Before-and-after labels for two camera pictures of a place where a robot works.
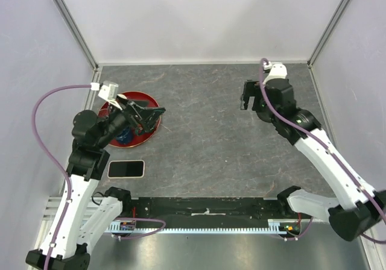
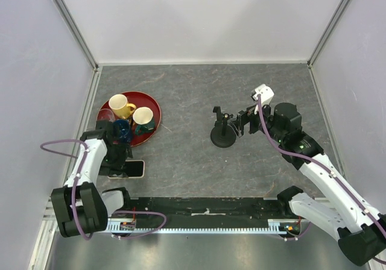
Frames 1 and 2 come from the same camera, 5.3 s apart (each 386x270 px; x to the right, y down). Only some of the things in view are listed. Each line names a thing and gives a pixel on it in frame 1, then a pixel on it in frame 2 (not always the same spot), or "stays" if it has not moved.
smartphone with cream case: [128, 169] stays
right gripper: [252, 88] -> [249, 115]
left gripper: [131, 109] -> [125, 152]
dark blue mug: [126, 136] stays
